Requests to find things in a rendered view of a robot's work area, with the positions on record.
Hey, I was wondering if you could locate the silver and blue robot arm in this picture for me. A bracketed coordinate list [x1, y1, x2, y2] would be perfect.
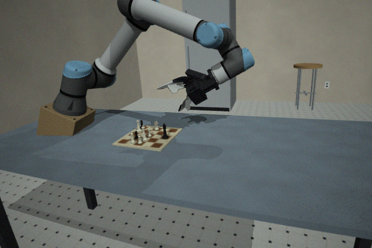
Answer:
[53, 0, 255, 116]

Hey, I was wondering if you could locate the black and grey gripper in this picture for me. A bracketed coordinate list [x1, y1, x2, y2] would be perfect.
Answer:
[158, 69, 219, 111]

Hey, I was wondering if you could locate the brown and cream chessboard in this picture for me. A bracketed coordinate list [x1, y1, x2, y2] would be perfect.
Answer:
[112, 125, 183, 152]

